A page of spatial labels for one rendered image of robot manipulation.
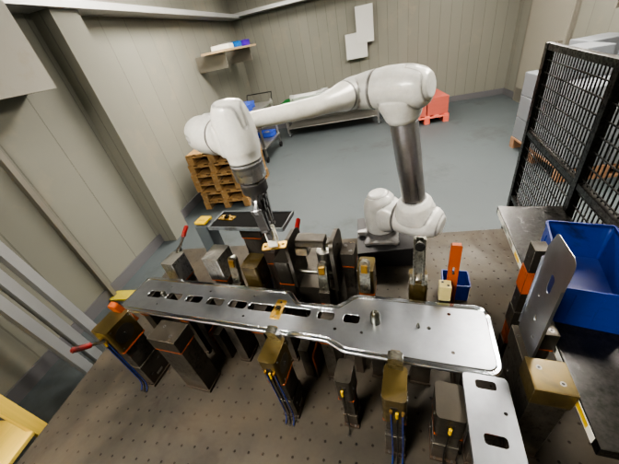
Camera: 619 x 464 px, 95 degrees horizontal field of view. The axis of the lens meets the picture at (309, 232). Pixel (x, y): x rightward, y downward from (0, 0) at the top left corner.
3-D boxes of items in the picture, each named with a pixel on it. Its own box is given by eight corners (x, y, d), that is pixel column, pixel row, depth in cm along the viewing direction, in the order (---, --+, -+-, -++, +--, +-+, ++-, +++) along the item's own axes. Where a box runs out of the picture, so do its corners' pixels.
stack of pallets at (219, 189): (230, 178, 499) (213, 133, 454) (270, 173, 483) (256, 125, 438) (204, 210, 412) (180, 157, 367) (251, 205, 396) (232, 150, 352)
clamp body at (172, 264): (192, 316, 148) (159, 263, 128) (204, 298, 157) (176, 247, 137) (204, 317, 146) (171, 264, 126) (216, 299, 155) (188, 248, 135)
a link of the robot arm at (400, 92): (406, 216, 149) (450, 226, 135) (392, 237, 143) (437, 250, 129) (381, 59, 100) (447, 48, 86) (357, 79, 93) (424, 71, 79)
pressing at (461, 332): (111, 315, 117) (110, 312, 116) (150, 276, 134) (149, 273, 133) (506, 381, 70) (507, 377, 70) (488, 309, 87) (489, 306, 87)
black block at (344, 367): (342, 435, 92) (329, 390, 76) (347, 404, 100) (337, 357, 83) (358, 440, 91) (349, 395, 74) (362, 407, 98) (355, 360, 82)
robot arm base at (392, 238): (360, 226, 167) (359, 217, 164) (400, 224, 160) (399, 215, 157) (356, 246, 154) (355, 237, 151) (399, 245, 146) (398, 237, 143)
